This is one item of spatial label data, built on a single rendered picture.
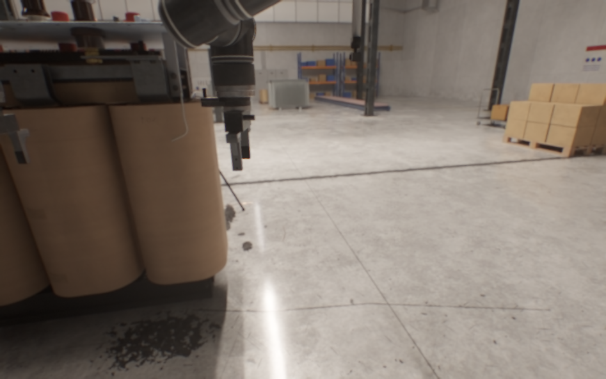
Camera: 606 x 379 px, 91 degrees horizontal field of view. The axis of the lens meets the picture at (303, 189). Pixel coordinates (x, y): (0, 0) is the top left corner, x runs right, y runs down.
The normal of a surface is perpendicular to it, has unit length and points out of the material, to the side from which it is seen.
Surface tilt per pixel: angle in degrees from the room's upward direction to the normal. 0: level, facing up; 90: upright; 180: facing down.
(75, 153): 90
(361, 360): 0
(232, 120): 90
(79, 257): 90
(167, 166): 90
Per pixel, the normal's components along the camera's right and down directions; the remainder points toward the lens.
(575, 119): -0.97, 0.10
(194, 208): 0.51, 0.28
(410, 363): -0.02, -0.94
